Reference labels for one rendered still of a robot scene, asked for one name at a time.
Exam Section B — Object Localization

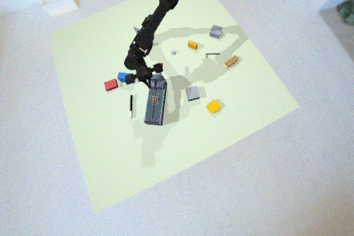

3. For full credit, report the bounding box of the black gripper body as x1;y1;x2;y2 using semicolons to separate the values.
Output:
125;59;163;85

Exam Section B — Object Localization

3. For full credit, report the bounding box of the small yellow block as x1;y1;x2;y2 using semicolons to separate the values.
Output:
187;40;198;50

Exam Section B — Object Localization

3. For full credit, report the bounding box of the red rectangular block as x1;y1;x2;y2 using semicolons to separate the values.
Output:
104;78;119;91

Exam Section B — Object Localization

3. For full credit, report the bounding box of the blue block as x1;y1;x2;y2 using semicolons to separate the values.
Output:
117;73;135;83

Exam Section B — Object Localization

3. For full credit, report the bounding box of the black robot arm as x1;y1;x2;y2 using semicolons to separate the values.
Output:
124;0;179;81

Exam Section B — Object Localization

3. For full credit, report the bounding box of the yellow square block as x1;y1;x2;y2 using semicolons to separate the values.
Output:
206;99;221;114

